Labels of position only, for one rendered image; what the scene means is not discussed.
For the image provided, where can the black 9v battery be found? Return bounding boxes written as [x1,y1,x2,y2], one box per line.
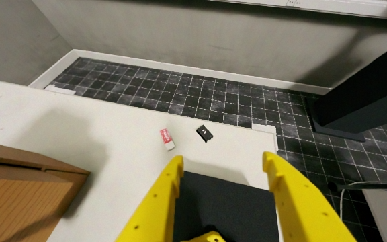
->
[196,125,213,143]

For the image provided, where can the red and white eraser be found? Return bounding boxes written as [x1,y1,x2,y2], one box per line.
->
[159,128,175,151]

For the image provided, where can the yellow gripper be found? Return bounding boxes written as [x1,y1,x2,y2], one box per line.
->
[114,151,356,242]

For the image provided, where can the brown wooden chest of drawers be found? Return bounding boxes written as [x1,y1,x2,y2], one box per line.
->
[0,145,91,242]

